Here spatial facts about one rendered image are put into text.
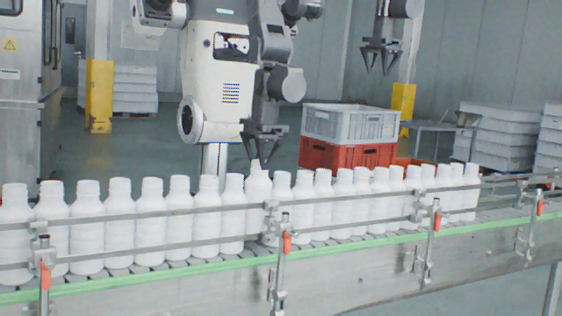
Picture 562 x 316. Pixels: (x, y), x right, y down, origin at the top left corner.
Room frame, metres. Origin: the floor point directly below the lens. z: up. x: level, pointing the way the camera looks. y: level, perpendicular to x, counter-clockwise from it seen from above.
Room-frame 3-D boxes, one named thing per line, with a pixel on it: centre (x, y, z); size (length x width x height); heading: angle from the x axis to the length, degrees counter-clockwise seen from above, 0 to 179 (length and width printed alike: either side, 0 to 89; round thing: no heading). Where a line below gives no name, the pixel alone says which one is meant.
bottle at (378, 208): (1.35, -0.23, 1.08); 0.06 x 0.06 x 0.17
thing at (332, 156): (3.87, -0.41, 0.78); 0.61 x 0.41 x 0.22; 132
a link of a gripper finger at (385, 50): (1.52, -0.23, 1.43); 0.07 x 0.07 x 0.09; 35
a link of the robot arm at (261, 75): (1.14, 0.06, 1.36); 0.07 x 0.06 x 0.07; 35
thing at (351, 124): (3.87, -0.41, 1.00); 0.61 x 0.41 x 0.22; 133
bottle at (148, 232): (1.01, 0.25, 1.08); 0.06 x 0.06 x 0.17
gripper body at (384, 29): (1.53, -0.22, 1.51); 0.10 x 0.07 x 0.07; 35
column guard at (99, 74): (8.40, 2.97, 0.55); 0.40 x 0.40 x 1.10; 35
